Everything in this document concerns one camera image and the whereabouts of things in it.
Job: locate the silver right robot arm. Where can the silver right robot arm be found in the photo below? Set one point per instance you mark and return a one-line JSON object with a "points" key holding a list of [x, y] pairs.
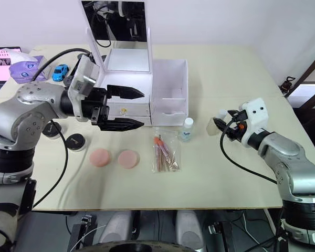
{"points": [[286, 149]]}

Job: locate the small white side drawer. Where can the small white side drawer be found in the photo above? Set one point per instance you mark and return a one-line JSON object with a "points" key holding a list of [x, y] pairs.
{"points": [[173, 116]]}

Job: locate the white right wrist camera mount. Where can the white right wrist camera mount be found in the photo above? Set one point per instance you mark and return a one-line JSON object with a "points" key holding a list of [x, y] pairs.
{"points": [[257, 113]]}

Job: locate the frosted bottle with white cap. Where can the frosted bottle with white cap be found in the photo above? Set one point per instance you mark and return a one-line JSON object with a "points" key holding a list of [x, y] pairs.
{"points": [[212, 128]]}

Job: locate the black round compact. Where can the black round compact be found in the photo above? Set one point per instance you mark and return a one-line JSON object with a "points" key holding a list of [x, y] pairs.
{"points": [[51, 130], [77, 142]]}

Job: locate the pink round makeup sponge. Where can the pink round makeup sponge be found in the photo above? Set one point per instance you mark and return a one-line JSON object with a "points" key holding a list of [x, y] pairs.
{"points": [[100, 157], [129, 158]]}

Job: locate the purple tissue pack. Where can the purple tissue pack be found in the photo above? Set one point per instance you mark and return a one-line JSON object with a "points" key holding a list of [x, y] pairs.
{"points": [[26, 69]]}

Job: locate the dark wooden frame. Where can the dark wooden frame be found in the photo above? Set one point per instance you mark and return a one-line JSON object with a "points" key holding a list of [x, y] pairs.
{"points": [[313, 68]]}

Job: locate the dark round base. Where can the dark round base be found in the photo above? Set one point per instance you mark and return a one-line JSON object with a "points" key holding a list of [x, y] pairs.
{"points": [[136, 247]]}

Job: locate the grey rounded robot leg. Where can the grey rounded robot leg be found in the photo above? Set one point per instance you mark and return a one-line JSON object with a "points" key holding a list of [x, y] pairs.
{"points": [[115, 227], [189, 228]]}

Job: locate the blue toy car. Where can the blue toy car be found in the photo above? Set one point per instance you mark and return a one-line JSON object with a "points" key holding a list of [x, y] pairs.
{"points": [[60, 72]]}

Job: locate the clear bottle with white cap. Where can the clear bottle with white cap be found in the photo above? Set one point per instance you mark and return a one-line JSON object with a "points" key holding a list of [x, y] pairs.
{"points": [[187, 131]]}

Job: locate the brush set in clear bag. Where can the brush set in clear bag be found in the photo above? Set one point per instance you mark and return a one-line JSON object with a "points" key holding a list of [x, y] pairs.
{"points": [[166, 155]]}

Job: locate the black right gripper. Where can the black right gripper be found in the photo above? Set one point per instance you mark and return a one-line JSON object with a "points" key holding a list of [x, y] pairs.
{"points": [[237, 131]]}

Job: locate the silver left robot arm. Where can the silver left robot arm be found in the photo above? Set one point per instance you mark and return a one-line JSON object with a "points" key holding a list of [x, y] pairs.
{"points": [[39, 98]]}

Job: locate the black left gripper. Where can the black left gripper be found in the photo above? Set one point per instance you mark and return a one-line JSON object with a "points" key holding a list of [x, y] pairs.
{"points": [[95, 105]]}

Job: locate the white makeup organizer box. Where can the white makeup organizer box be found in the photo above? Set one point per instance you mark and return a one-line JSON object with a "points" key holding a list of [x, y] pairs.
{"points": [[170, 86]]}

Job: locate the black metal bracket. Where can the black metal bracket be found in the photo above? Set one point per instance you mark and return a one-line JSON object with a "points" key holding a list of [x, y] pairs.
{"points": [[223, 232], [81, 232]]}

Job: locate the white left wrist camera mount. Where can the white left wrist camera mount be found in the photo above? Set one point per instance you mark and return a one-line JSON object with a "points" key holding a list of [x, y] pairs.
{"points": [[82, 78]]}

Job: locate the mirror lid of organizer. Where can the mirror lid of organizer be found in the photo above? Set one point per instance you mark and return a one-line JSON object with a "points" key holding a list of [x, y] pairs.
{"points": [[118, 26]]}

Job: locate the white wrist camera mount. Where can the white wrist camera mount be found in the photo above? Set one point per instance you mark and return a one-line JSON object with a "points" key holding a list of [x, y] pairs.
{"points": [[82, 78], [257, 113]]}

